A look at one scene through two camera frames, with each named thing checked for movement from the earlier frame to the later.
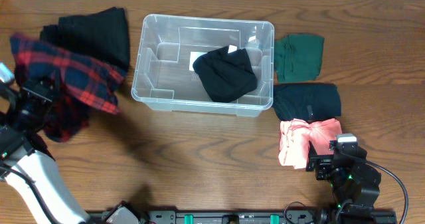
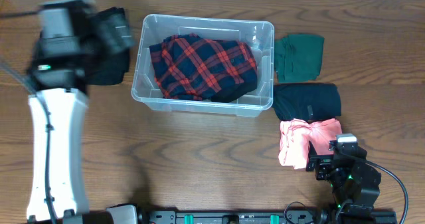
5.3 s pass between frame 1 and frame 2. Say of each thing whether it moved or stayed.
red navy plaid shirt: moved
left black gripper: moved
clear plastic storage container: stayed
